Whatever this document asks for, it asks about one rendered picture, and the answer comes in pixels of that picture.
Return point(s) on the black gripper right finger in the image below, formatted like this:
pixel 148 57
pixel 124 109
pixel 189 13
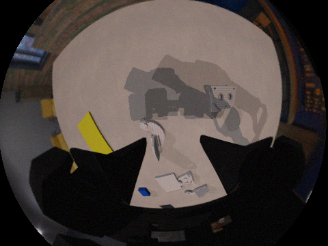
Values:
pixel 231 161

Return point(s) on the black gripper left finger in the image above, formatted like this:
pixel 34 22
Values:
pixel 119 168

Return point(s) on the yellow flat rectangular plate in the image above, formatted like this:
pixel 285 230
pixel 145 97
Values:
pixel 93 135

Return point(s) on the blue rectangular block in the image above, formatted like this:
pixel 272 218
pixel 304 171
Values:
pixel 144 192

